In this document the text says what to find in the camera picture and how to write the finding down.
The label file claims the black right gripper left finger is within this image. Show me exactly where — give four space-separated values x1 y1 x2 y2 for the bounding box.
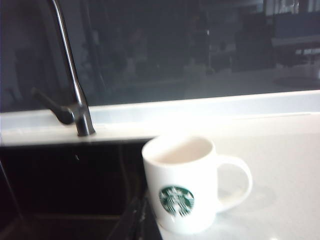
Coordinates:
116 192 145 240

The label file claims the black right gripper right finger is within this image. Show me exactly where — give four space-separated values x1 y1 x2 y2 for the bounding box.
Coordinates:
140 192 162 240

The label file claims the white Starbucks ceramic mug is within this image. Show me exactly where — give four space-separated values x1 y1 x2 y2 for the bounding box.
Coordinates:
141 133 253 227

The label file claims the black undermount sink basin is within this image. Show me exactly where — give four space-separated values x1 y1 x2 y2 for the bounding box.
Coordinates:
0 138 161 240

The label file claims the tall stainless steel faucet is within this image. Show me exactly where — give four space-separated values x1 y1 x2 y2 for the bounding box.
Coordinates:
48 0 97 137

